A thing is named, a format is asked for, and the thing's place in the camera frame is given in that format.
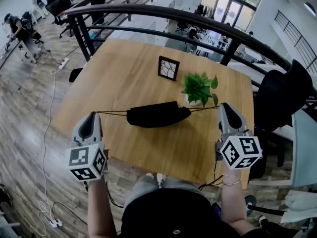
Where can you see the person's right forearm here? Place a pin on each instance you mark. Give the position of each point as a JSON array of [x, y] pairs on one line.
[[232, 202]]

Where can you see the blue waist device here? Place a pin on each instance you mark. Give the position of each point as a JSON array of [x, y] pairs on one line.
[[217, 207]]

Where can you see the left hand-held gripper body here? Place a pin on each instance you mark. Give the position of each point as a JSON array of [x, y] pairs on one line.
[[85, 160]]

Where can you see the glazed entrance window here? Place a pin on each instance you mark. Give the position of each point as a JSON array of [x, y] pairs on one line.
[[235, 9]]

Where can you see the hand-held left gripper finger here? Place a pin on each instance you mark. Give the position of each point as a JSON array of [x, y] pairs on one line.
[[97, 133], [78, 134]]

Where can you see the black picture frame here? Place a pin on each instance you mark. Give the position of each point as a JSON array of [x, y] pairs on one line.
[[169, 68]]

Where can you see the white power strip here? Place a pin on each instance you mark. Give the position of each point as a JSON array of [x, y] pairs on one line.
[[64, 63], [56, 222]]

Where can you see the black wheeled stand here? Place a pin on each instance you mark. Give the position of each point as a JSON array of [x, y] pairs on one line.
[[251, 202]]

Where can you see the black pendant lamp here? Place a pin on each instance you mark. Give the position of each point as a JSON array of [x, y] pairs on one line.
[[310, 9]]

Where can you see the person's right shoe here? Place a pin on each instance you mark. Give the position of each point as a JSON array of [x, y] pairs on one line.
[[161, 180]]

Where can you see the black rounded pad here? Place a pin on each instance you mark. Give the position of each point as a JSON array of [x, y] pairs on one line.
[[75, 75]]

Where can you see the rack of hanging coats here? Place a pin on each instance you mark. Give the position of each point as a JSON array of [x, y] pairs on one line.
[[204, 10]]

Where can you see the pale grey table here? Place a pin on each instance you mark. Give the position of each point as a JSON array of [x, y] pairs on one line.
[[304, 152]]

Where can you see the white desk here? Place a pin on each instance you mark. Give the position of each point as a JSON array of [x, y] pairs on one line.
[[5, 51]]

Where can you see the black mesh office chair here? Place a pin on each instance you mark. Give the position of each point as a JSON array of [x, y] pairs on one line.
[[280, 95]]

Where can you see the person's shoe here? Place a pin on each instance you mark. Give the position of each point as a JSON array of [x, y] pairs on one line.
[[150, 175], [161, 180]]

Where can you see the white cloth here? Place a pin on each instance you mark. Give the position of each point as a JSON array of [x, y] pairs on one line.
[[299, 202]]

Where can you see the black wall railing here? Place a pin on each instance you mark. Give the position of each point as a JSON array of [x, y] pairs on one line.
[[288, 23]]

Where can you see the person's black shirt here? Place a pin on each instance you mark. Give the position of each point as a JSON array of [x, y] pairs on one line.
[[173, 214]]

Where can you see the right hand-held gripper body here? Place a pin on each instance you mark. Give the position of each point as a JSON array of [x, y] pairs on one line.
[[240, 150]]

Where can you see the green plant in white pot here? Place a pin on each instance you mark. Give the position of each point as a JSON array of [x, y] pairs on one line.
[[199, 88]]

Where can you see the person's left shoe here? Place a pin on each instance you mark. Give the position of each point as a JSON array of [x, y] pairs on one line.
[[150, 175]]

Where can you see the black swivel office chair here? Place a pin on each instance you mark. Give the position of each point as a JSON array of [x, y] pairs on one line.
[[55, 7]]

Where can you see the person's grey shorts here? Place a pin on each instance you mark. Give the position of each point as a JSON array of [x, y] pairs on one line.
[[143, 187]]

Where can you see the person's left forearm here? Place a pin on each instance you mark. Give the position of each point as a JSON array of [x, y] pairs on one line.
[[99, 207]]

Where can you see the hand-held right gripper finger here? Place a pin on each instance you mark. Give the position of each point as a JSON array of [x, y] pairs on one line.
[[241, 126], [222, 121]]

